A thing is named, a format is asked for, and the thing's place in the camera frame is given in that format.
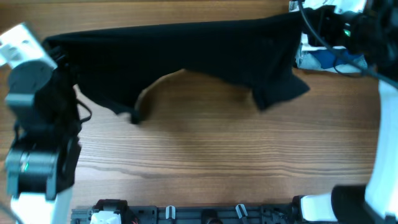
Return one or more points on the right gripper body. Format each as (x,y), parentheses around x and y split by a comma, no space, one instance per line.
(316,27)

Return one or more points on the light blue folded jeans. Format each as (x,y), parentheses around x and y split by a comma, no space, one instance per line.
(305,60)

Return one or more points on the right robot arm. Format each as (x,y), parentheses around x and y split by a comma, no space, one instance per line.
(359,138)

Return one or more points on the white Puma t-shirt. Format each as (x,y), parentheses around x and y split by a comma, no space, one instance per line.
(341,6)

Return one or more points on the dark blue folded garment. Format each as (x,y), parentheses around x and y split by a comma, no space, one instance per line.
(328,60)

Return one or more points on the black t-shirt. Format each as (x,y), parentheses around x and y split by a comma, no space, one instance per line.
(114,66)

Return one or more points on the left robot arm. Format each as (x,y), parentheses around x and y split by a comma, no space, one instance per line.
(41,163)

